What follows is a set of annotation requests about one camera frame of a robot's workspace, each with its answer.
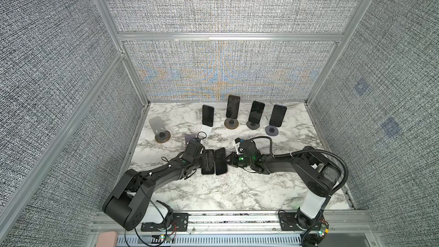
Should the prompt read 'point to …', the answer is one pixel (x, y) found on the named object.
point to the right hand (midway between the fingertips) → (223, 160)
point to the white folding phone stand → (206, 129)
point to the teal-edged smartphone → (220, 161)
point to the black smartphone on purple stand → (278, 115)
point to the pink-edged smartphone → (208, 163)
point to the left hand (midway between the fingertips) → (208, 159)
